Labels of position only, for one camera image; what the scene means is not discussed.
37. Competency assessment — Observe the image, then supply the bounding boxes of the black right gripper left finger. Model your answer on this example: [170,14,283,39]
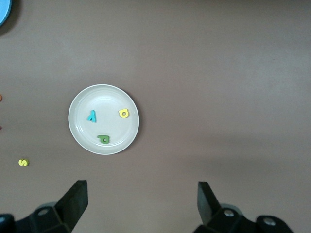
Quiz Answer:
[0,179,88,233]

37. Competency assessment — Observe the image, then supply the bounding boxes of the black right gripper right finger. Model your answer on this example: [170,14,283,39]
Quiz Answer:
[194,181,295,233]

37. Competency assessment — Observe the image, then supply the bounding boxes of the beige round plate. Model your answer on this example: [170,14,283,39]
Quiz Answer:
[68,84,140,155]

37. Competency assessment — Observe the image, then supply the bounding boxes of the brown table cover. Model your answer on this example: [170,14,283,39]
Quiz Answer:
[0,0,311,233]

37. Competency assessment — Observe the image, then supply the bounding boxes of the blue round plate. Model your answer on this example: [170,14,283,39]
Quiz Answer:
[0,0,12,27]

